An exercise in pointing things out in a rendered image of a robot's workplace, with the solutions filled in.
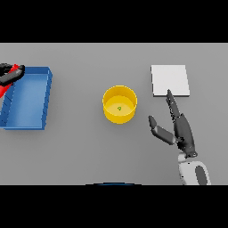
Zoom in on red beaker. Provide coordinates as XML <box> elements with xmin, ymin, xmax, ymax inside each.
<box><xmin>0</xmin><ymin>63</ymin><xmax>25</xmax><ymax>99</ymax></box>

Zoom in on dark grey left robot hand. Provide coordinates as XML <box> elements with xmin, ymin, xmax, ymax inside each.
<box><xmin>0</xmin><ymin>62</ymin><xmax>26</xmax><ymax>86</ymax></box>

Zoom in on blue tray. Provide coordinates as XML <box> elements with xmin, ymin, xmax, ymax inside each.
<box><xmin>0</xmin><ymin>66</ymin><xmax>53</xmax><ymax>131</ymax></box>

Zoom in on pale square measuring scale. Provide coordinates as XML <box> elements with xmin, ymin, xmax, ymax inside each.
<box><xmin>150</xmin><ymin>64</ymin><xmax>191</xmax><ymax>98</ymax></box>

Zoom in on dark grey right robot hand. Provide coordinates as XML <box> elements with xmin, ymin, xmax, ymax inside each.
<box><xmin>148</xmin><ymin>88</ymin><xmax>199</xmax><ymax>159</ymax></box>

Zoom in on yellow bowl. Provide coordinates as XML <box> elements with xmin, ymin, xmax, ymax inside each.
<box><xmin>102</xmin><ymin>85</ymin><xmax>138</xmax><ymax>125</ymax></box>

